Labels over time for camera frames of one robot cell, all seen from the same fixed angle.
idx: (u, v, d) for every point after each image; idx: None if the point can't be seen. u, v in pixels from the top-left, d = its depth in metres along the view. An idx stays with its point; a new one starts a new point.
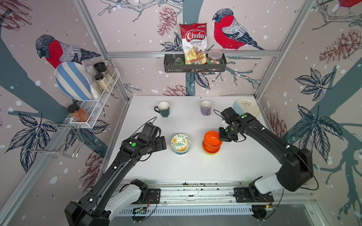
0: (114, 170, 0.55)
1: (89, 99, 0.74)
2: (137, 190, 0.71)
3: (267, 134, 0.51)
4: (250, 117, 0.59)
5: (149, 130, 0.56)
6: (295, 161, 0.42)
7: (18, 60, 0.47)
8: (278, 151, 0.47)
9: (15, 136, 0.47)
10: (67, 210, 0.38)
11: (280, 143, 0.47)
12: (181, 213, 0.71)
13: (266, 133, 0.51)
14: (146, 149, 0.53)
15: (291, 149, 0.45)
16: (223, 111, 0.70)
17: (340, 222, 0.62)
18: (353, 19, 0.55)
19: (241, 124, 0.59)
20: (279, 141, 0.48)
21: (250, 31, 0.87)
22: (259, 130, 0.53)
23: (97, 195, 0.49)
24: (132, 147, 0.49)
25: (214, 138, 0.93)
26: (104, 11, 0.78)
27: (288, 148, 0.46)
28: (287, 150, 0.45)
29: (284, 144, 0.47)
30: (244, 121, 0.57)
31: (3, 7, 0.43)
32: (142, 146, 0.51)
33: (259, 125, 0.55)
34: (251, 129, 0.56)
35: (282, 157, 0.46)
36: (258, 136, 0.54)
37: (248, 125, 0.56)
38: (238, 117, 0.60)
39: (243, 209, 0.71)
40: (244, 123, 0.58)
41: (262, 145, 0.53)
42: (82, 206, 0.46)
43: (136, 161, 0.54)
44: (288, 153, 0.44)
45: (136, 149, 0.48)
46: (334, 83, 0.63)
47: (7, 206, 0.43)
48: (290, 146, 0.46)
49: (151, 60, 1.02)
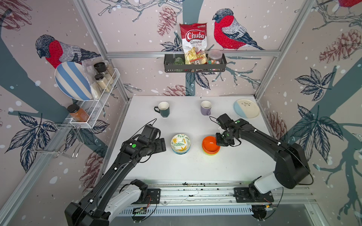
0: (114, 171, 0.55)
1: (89, 99, 0.74)
2: (137, 190, 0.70)
3: (259, 134, 0.54)
4: (243, 122, 0.62)
5: (149, 131, 0.56)
6: (288, 156, 0.44)
7: (17, 59, 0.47)
8: (270, 149, 0.50)
9: (15, 136, 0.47)
10: (68, 212, 0.39)
11: (271, 141, 0.50)
12: (181, 213, 0.71)
13: (259, 134, 0.54)
14: (145, 150, 0.54)
15: (283, 146, 0.47)
16: (219, 117, 0.73)
17: (340, 222, 0.62)
18: (353, 19, 0.55)
19: (235, 129, 0.63)
20: (270, 140, 0.51)
21: (250, 31, 0.87)
22: (251, 132, 0.56)
23: (98, 196, 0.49)
24: (133, 148, 0.50)
25: (211, 143, 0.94)
26: (104, 11, 0.78)
27: (280, 145, 0.48)
28: (279, 147, 0.47)
29: (275, 141, 0.49)
30: (238, 125, 0.61)
31: (3, 7, 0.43)
32: (142, 147, 0.51)
33: (251, 128, 0.58)
34: (244, 133, 0.59)
35: (274, 154, 0.48)
36: (251, 137, 0.57)
37: (241, 128, 0.60)
38: (233, 123, 0.63)
39: (243, 209, 0.71)
40: (238, 127, 0.61)
41: (257, 146, 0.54)
42: (82, 207, 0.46)
43: (136, 162, 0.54)
44: (279, 149, 0.46)
45: (136, 151, 0.49)
46: (334, 83, 0.63)
47: (7, 206, 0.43)
48: (281, 143, 0.48)
49: (151, 60, 1.02)
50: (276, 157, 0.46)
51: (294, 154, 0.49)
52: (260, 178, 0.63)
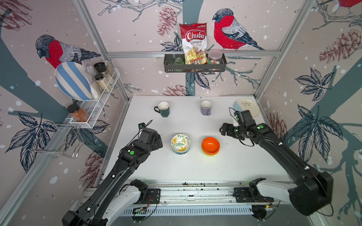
0: (112, 178, 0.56)
1: (89, 99, 0.74)
2: (136, 192, 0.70)
3: (284, 150, 0.48)
4: (267, 129, 0.55)
5: (147, 136, 0.56)
6: (314, 185, 0.40)
7: (18, 60, 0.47)
8: (295, 171, 0.44)
9: (15, 136, 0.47)
10: (65, 220, 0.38)
11: (296, 162, 0.44)
12: (181, 213, 0.71)
13: (284, 150, 0.48)
14: (144, 156, 0.54)
15: (310, 172, 0.44)
16: (240, 113, 0.64)
17: (340, 222, 0.62)
18: (353, 19, 0.55)
19: (256, 134, 0.56)
20: (296, 160, 0.45)
21: (250, 31, 0.87)
22: (275, 144, 0.50)
23: (95, 204, 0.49)
24: (130, 155, 0.50)
25: (211, 144, 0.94)
26: (104, 11, 0.78)
27: (307, 170, 0.42)
28: (305, 172, 0.41)
29: (303, 164, 0.43)
30: (260, 131, 0.55)
31: (3, 7, 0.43)
32: (140, 155, 0.51)
33: (276, 139, 0.51)
34: (267, 142, 0.53)
35: (298, 178, 0.42)
36: (275, 150, 0.50)
37: (264, 137, 0.53)
38: (254, 127, 0.57)
39: (242, 209, 0.71)
40: (260, 134, 0.54)
41: (277, 161, 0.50)
42: (80, 215, 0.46)
43: (135, 169, 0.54)
44: (306, 174, 0.41)
45: (135, 158, 0.49)
46: (334, 83, 0.63)
47: (7, 205, 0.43)
48: (309, 168, 0.42)
49: (151, 60, 1.02)
50: (298, 182, 0.42)
51: (322, 182, 0.43)
52: (266, 182, 0.61)
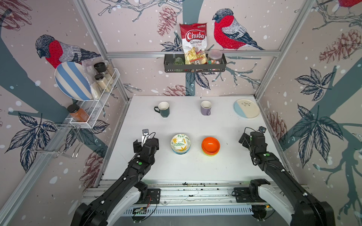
0: (123, 180, 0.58)
1: (89, 99, 0.74)
2: (135, 193, 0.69)
3: (286, 176, 0.50)
4: (273, 157, 0.58)
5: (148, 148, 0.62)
6: (309, 210, 0.40)
7: (18, 60, 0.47)
8: (292, 196, 0.46)
9: (15, 136, 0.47)
10: (78, 211, 0.41)
11: (296, 189, 0.45)
12: (181, 213, 0.71)
13: (285, 175, 0.50)
14: (150, 167, 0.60)
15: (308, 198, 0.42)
16: (253, 134, 0.67)
17: (340, 222, 0.62)
18: (353, 19, 0.55)
19: (262, 161, 0.60)
20: (295, 186, 0.46)
21: (250, 31, 0.87)
22: (278, 170, 0.53)
23: (109, 198, 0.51)
24: (139, 165, 0.58)
25: (211, 144, 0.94)
26: (104, 11, 0.78)
27: (305, 196, 0.43)
28: (302, 198, 0.43)
29: (302, 190, 0.45)
30: (265, 158, 0.59)
31: (3, 7, 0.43)
32: (147, 166, 0.60)
33: (280, 166, 0.54)
34: (270, 168, 0.56)
35: (295, 203, 0.45)
36: (276, 175, 0.54)
37: (268, 163, 0.57)
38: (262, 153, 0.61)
39: (243, 209, 0.71)
40: (265, 160, 0.59)
41: (277, 185, 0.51)
42: (93, 207, 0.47)
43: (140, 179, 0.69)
44: (303, 200, 0.42)
45: (143, 168, 0.58)
46: (334, 83, 0.63)
47: (7, 206, 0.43)
48: (308, 195, 0.43)
49: (151, 60, 1.02)
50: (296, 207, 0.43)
51: (320, 213, 0.43)
52: (268, 189, 0.60)
